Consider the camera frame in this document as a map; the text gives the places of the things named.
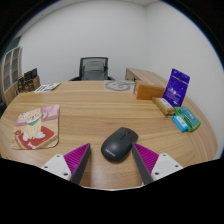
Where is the brown wooden box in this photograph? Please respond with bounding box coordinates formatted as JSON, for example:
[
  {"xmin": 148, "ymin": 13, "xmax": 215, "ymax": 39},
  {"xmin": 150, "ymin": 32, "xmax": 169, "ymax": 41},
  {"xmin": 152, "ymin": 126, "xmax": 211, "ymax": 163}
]
[{"xmin": 133, "ymin": 79, "xmax": 166, "ymax": 101}]

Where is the grey round print sheet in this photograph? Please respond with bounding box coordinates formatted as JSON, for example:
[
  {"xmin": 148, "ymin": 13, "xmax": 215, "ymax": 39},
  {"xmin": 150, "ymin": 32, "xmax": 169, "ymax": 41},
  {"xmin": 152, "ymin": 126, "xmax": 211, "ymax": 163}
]
[{"xmin": 103, "ymin": 79, "xmax": 136, "ymax": 93}]

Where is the wooden shelf cabinet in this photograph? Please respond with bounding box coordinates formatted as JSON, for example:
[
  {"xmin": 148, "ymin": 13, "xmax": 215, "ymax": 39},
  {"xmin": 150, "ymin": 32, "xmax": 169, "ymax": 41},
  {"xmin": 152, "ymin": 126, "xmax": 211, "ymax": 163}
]
[{"xmin": 0, "ymin": 45, "xmax": 24, "ymax": 106}]

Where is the stack of dark boxes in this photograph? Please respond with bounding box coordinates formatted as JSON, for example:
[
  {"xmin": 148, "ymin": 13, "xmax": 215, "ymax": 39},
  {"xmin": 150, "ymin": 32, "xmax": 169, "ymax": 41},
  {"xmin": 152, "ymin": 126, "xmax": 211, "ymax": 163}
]
[{"xmin": 17, "ymin": 67, "xmax": 41, "ymax": 94}]

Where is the purple retail package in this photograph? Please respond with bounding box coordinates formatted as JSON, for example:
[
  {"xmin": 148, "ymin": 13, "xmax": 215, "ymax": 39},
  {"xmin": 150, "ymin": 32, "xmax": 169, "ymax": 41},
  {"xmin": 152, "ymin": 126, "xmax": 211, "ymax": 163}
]
[{"xmin": 162, "ymin": 68, "xmax": 191, "ymax": 108}]

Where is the small blue box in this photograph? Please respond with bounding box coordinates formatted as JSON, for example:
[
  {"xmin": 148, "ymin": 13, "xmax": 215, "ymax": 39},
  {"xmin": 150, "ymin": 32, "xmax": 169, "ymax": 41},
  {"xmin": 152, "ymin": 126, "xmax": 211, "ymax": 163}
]
[{"xmin": 171, "ymin": 114, "xmax": 189, "ymax": 133}]

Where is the wooden side desk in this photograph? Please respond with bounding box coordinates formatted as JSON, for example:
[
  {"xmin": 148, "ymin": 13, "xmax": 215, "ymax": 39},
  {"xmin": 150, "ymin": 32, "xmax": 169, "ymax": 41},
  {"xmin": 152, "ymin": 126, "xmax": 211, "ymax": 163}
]
[{"xmin": 124, "ymin": 67, "xmax": 168, "ymax": 88}]

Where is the green packet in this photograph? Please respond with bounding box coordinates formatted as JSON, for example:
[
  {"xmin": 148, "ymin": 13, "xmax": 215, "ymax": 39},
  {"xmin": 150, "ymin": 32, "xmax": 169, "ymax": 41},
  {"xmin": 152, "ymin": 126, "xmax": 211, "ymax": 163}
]
[{"xmin": 174, "ymin": 106, "xmax": 202, "ymax": 133}]

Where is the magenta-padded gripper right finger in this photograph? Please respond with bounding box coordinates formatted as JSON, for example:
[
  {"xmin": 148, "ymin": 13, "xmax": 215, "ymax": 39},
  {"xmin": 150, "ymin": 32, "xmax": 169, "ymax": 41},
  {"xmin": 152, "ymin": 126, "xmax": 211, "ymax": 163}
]
[{"xmin": 131, "ymin": 142, "xmax": 184, "ymax": 186}]

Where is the black mesh office chair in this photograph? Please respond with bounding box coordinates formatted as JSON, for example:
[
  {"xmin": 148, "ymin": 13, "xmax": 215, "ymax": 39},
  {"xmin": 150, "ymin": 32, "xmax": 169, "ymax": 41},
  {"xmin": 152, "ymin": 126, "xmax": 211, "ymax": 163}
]
[{"xmin": 68, "ymin": 56, "xmax": 115, "ymax": 82}]

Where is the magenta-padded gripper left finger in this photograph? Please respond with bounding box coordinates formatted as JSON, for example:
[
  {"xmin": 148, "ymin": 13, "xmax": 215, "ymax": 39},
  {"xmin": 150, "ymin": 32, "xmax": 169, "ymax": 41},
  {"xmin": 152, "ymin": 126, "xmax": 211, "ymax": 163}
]
[{"xmin": 41, "ymin": 142, "xmax": 92, "ymax": 185}]

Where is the green and white leaflet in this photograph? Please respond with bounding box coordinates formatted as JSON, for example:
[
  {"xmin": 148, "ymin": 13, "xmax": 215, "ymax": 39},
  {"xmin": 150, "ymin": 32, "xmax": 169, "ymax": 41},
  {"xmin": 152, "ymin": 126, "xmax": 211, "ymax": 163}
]
[{"xmin": 33, "ymin": 82, "xmax": 62, "ymax": 94}]

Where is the small tan box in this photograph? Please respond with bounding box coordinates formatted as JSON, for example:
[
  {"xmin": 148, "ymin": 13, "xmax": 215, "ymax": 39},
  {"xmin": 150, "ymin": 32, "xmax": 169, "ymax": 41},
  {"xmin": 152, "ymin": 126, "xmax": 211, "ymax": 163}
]
[{"xmin": 152, "ymin": 96, "xmax": 176, "ymax": 116}]

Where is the cartoon dog print mouse pad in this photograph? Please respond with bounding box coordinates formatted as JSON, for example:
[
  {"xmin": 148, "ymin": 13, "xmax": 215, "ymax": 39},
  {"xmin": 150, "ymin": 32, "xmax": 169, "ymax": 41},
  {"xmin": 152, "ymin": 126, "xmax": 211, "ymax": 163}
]
[{"xmin": 10, "ymin": 104, "xmax": 61, "ymax": 150}]

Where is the black computer mouse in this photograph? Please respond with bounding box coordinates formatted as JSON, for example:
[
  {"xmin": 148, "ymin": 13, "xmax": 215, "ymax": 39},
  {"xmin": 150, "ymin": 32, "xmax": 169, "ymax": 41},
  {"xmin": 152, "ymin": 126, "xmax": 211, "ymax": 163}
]
[{"xmin": 100, "ymin": 126, "xmax": 139, "ymax": 163}]

